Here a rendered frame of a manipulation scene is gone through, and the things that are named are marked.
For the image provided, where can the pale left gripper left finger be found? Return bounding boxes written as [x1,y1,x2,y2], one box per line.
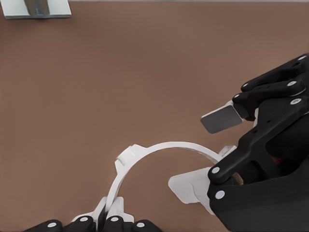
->
[63,197,108,232]

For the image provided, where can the silver frame post with foot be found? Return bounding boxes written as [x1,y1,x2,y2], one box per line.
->
[1,0,72,20]

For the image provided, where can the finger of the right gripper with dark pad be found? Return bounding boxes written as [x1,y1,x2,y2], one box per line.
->
[200,101,243,135]

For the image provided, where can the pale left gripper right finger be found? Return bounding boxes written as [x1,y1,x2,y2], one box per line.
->
[105,197,135,232]

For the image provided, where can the finger of the pale right gripper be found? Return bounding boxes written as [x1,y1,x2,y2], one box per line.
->
[168,167,215,216]

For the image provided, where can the white drainage pipe clamp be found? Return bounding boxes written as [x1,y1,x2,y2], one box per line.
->
[106,141,237,219]

